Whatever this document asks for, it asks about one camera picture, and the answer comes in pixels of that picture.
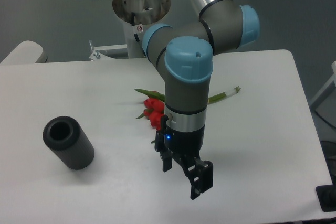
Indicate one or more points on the black ribbed cylinder vase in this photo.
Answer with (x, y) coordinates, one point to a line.
(64, 136)

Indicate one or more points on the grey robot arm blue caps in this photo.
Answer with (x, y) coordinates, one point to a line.
(183, 57)

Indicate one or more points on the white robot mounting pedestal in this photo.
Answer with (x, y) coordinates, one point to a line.
(132, 37)

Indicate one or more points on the white chair backrest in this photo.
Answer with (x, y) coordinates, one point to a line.
(27, 52)

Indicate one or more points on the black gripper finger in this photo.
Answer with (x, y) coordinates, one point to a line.
(199, 173)
(166, 157)

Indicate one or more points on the red tulip bunch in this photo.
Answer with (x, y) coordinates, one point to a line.
(155, 105)

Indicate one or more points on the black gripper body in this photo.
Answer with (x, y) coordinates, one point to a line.
(180, 145)

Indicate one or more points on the white frame at right edge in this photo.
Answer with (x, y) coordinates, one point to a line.
(323, 92)

